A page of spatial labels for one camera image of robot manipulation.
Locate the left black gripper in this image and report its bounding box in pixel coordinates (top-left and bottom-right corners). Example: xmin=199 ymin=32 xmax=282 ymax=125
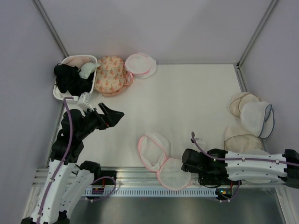
xmin=77 ymin=102 xmax=124 ymax=139

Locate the round mesh bag pink trim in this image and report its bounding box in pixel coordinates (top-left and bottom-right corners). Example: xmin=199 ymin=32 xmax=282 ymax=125
xmin=138 ymin=133 xmax=191 ymax=191

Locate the black lace bra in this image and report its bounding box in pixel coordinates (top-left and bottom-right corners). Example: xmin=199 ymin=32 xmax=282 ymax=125
xmin=54 ymin=63 xmax=79 ymax=93

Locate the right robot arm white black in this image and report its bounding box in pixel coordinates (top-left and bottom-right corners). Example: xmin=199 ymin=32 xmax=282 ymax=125
xmin=181 ymin=149 xmax=299 ymax=189

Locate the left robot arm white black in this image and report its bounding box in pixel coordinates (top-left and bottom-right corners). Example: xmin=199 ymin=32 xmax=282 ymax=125
xmin=21 ymin=98 xmax=124 ymax=224

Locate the floral peach laundry bag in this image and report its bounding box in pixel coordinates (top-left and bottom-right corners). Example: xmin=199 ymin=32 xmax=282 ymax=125
xmin=94 ymin=56 xmax=134 ymax=97

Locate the black bra in basket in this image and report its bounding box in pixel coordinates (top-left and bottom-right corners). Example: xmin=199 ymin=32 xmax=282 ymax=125
xmin=68 ymin=74 xmax=94 ymax=97

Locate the mint green bra in basket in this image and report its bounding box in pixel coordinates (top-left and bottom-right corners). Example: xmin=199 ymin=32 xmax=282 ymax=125
xmin=79 ymin=62 xmax=100 ymax=79

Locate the white bra in basket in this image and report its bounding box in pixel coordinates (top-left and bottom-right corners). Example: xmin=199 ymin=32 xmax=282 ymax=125
xmin=53 ymin=85 xmax=71 ymax=100

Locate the white round bag pink trim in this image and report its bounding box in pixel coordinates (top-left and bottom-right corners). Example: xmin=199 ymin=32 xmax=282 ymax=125
xmin=125 ymin=53 xmax=157 ymax=79

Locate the white plastic laundry basket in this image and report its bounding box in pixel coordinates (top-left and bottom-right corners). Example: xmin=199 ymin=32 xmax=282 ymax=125
xmin=53 ymin=55 xmax=97 ymax=100

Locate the pale pink bra in basket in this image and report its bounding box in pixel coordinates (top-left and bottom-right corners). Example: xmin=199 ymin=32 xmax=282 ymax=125
xmin=63 ymin=56 xmax=93 ymax=69

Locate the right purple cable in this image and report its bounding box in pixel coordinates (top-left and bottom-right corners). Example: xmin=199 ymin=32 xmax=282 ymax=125
xmin=191 ymin=131 xmax=299 ymax=203

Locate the purple cable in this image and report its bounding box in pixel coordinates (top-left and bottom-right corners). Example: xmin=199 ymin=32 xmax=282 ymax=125
xmin=35 ymin=96 xmax=117 ymax=224
xmin=191 ymin=131 xmax=299 ymax=203

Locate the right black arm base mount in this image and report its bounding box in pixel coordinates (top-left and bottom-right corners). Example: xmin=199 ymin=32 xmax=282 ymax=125
xmin=198 ymin=173 xmax=231 ymax=188

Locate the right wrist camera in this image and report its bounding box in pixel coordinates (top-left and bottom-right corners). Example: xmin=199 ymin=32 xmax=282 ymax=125
xmin=195 ymin=138 xmax=206 ymax=149

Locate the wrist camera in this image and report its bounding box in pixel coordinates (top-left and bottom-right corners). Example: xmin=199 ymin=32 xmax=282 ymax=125
xmin=195 ymin=138 xmax=206 ymax=149
xmin=73 ymin=92 xmax=93 ymax=112

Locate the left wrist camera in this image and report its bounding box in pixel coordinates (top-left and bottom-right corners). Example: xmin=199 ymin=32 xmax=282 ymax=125
xmin=73 ymin=92 xmax=93 ymax=112

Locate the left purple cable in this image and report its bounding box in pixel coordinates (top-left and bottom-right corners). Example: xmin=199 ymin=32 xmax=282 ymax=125
xmin=35 ymin=96 xmax=117 ymax=224

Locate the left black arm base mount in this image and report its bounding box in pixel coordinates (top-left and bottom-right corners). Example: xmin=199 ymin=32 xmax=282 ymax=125
xmin=76 ymin=161 xmax=117 ymax=187

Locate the aluminium mounting rail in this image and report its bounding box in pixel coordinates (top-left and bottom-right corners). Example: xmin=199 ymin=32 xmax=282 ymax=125
xmin=32 ymin=166 xmax=285 ymax=188

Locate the white slotted cable duct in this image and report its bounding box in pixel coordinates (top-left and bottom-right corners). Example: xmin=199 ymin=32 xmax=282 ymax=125
xmin=81 ymin=188 xmax=217 ymax=197

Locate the left aluminium frame post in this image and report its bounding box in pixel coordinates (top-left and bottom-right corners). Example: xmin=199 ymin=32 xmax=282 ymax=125
xmin=32 ymin=0 xmax=69 ymax=57

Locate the aluminium frame post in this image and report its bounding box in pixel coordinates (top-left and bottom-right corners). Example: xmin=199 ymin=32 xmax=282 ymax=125
xmin=32 ymin=0 xmax=69 ymax=57
xmin=235 ymin=0 xmax=280 ymax=70

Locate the right aluminium frame post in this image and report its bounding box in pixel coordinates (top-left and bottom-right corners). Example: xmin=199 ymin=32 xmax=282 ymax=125
xmin=235 ymin=0 xmax=280 ymax=70

